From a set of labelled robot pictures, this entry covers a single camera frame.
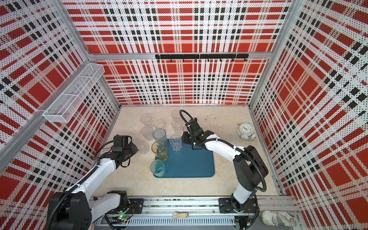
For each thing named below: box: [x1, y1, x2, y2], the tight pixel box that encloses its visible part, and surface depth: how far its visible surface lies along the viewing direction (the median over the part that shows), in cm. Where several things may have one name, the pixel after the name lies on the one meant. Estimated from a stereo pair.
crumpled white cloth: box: [261, 210, 297, 227], surface depth 69 cm
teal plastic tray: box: [164, 138, 216, 178], surface depth 89 cm
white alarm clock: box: [236, 122, 257, 142], surface depth 101 cm
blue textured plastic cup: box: [152, 127, 168, 145], surface depth 90 cm
